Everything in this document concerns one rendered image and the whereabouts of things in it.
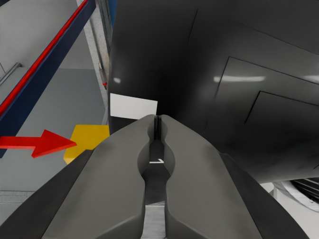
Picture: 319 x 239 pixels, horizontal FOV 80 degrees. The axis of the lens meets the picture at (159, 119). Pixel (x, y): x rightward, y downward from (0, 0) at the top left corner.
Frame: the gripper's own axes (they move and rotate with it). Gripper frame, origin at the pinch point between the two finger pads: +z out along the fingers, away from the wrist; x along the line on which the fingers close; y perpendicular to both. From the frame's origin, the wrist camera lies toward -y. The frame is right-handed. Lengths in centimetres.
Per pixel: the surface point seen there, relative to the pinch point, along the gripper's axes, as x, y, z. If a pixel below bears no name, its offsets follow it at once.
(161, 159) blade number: 0.3, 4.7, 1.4
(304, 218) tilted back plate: 28.0, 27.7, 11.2
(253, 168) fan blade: 8.4, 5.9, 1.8
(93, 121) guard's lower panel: -37, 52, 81
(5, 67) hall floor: -118, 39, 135
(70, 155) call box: -17.3, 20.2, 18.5
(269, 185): 42, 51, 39
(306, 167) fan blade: 12.9, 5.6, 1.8
